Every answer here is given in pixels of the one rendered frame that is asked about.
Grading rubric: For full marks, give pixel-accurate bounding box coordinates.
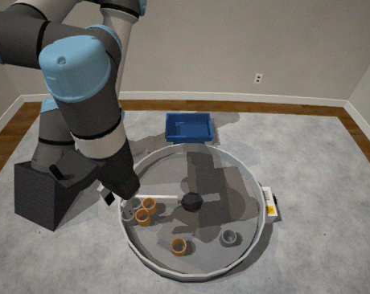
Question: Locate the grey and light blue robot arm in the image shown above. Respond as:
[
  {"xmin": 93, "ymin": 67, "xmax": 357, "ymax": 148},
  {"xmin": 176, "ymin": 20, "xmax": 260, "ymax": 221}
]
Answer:
[{"xmin": 0, "ymin": 0, "xmax": 147, "ymax": 173}]

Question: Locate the bronze bushing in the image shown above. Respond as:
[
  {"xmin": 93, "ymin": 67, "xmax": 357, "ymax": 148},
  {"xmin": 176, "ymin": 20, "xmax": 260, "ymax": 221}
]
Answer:
[
  {"xmin": 142, "ymin": 197, "xmax": 157, "ymax": 215},
  {"xmin": 171, "ymin": 238, "xmax": 187, "ymax": 257},
  {"xmin": 135, "ymin": 209, "xmax": 151, "ymax": 227}
]

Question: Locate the grey metal bushing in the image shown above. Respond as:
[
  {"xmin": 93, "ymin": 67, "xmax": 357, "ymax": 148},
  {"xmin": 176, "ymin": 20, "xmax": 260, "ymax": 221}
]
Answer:
[
  {"xmin": 121, "ymin": 211, "xmax": 137, "ymax": 226},
  {"xmin": 220, "ymin": 229, "xmax": 236, "ymax": 247},
  {"xmin": 131, "ymin": 197, "xmax": 143, "ymax": 213}
]

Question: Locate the blue square crate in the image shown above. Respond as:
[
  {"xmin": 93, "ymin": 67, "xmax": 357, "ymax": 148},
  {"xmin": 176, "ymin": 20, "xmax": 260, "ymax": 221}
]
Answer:
[{"xmin": 165, "ymin": 113, "xmax": 213, "ymax": 146}]

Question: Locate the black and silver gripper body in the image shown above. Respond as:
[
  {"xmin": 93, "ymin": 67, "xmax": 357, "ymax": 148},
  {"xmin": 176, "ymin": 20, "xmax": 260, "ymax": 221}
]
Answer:
[{"xmin": 49, "ymin": 119, "xmax": 140, "ymax": 200}]

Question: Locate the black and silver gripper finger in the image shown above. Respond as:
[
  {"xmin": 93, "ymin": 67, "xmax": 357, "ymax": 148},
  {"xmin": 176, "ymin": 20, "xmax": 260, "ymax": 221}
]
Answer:
[
  {"xmin": 97, "ymin": 184, "xmax": 115, "ymax": 206},
  {"xmin": 120, "ymin": 190, "xmax": 139, "ymax": 219}
]

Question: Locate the grey round turntable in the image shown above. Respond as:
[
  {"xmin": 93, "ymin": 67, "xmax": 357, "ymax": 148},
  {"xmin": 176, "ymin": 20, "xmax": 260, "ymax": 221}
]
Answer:
[{"xmin": 118, "ymin": 143, "xmax": 278, "ymax": 283}]

